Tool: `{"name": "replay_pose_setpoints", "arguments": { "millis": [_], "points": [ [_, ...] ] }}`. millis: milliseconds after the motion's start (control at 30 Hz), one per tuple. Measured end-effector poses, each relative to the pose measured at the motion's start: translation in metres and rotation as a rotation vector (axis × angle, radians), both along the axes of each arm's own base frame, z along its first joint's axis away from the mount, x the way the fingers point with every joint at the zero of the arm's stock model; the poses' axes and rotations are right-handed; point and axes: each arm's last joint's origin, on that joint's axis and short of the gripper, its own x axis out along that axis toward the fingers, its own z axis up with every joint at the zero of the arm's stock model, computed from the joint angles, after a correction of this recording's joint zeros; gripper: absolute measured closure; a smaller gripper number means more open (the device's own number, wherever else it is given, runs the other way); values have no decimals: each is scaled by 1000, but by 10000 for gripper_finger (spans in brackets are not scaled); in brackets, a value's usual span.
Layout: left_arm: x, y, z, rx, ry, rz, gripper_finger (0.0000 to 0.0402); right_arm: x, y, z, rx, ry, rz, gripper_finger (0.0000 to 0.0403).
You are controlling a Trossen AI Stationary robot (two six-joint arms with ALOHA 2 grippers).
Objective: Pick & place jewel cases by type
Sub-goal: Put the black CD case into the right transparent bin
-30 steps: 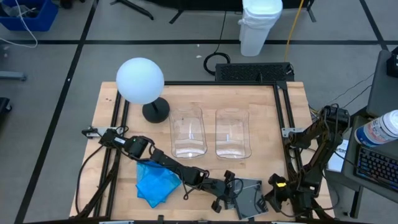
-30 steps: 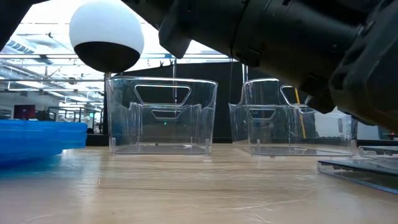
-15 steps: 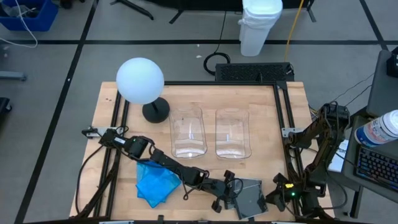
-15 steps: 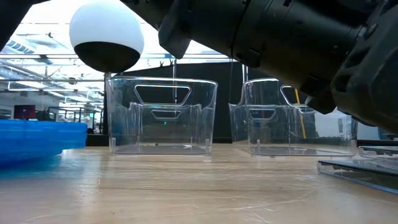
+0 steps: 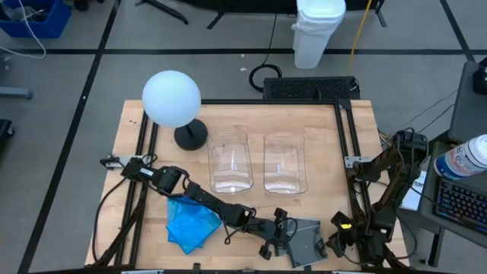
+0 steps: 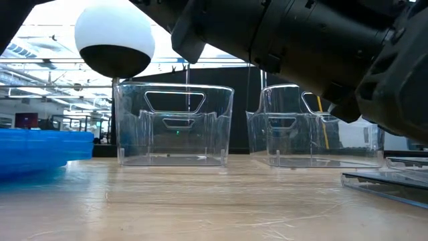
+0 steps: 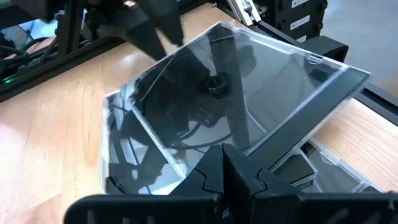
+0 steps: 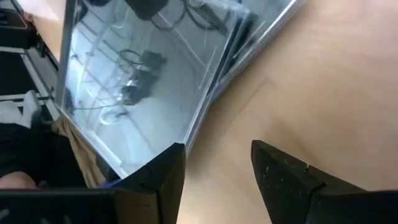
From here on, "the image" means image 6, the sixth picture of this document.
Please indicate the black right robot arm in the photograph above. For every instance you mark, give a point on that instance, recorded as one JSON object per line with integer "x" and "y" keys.
{"x": 284, "y": 33}

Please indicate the white globe lamp black base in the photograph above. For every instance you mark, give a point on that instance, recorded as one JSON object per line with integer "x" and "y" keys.
{"x": 113, "y": 33}

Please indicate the clear plastic bin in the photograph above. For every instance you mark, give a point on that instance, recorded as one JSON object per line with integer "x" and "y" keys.
{"x": 174, "y": 134}
{"x": 294, "y": 144}

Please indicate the dark red monitor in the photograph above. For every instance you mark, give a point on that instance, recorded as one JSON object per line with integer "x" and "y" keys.
{"x": 26, "y": 120}

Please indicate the black workstation frame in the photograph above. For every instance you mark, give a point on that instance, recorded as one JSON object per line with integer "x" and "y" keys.
{"x": 80, "y": 118}

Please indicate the clear grey jewel case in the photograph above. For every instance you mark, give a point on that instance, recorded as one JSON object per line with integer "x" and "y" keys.
{"x": 394, "y": 190}
{"x": 411, "y": 163}

